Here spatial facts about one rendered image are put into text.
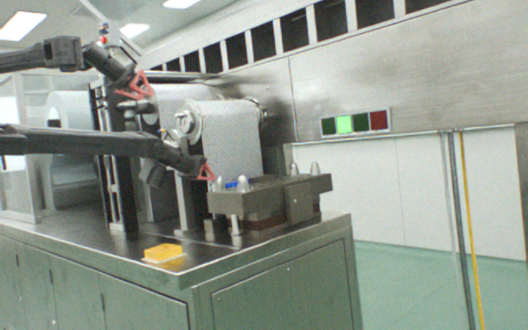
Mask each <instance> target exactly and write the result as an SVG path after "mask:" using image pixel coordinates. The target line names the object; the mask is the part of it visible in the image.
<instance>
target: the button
mask: <svg viewBox="0 0 528 330"><path fill-rule="evenodd" d="M144 254H145V258H148V259H150V260H154V261H158V262H159V261H162V260H166V259H168V258H171V257H175V256H179V255H181V254H182V246H179V245H174V244H170V243H166V244H163V245H159V246H157V247H151V248H148V249H145V250H144Z"/></svg>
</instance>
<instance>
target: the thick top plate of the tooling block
mask: <svg viewBox="0 0 528 330"><path fill-rule="evenodd" d="M310 174H311V173H300V174H299V175H294V176H290V175H287V176H283V177H278V178H275V180H270V181H263V182H258V183H250V184H248V185H249V189H250V191H247V192H239V193H238V192H237V190H238V187H237V186H234V187H230V188H225V189H227V191H224V192H214V191H212V192H209V193H206V195H207V201H208V209H209V213H218V214H228V215H249V214H251V213H256V212H258V211H262V210H268V209H271V208H274V207H277V206H280V205H284V204H285V189H284V187H287V186H293V185H297V184H300V183H304V182H311V190H312V196H317V195H321V194H324V193H328V192H330V191H332V174H331V173H321V174H319V175H310Z"/></svg>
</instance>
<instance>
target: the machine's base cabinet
mask: <svg viewBox="0 0 528 330"><path fill-rule="evenodd" d="M0 330H363V322H362V314H361V297H360V288H358V280H357V270H356V254H355V245H354V237H353V228H352V224H350V225H347V226H345V227H342V228H340V229H337V231H333V232H331V233H327V234H325V235H323V236H320V237H317V238H314V239H311V240H309V241H306V242H304V243H302V244H300V245H298V246H295V247H291V248H289V249H286V250H284V251H282V252H278V253H275V254H273V255H270V256H269V257H266V258H263V259H261V260H259V261H257V262H253V263H250V264H247V265H246V266H242V267H239V268H238V269H237V270H234V271H231V272H227V273H225V274H223V275H221V276H217V277H214V278H211V280H208V281H206V282H202V283H200V284H198V285H194V286H191V287H189V288H186V289H185V290H183V291H177V290H173V289H172V288H171V289H170V287H167V286H164V285H160V284H158V283H154V282H152V281H149V280H145V279H142V278H139V277H137V276H132V275H129V274H127V272H124V271H119V270H116V269H114V268H112V267H109V266H104V265H102V264H99V263H95V262H92V261H89V260H86V259H83V258H81V257H79V256H76V255H73V254H71V253H68V252H63V251H60V250H58V249H55V248H52V247H47V246H45V245H43V244H40V243H35V241H33V242H32V240H29V239H26V238H23V237H19V236H16V235H14V234H10V233H7V232H3V231H1V230H0Z"/></svg>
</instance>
